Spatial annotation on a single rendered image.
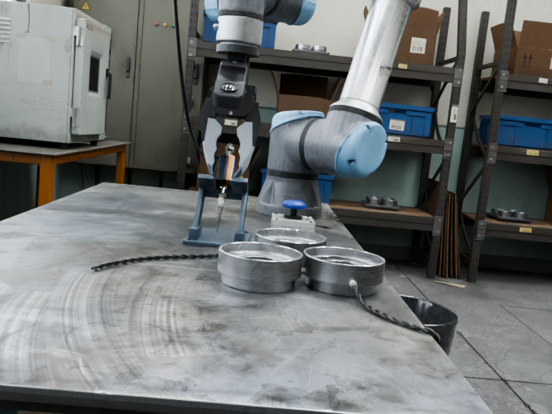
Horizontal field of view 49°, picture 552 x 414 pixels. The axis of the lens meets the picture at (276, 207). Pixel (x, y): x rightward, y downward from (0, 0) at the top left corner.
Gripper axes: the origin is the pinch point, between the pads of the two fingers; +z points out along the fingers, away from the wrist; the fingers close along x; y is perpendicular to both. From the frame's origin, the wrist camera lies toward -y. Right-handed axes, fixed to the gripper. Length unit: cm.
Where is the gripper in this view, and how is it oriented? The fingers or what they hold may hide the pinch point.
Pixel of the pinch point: (226, 167)
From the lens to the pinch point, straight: 101.3
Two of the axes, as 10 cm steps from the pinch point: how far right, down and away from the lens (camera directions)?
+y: 0.2, -1.4, 9.9
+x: -10.0, -1.0, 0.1
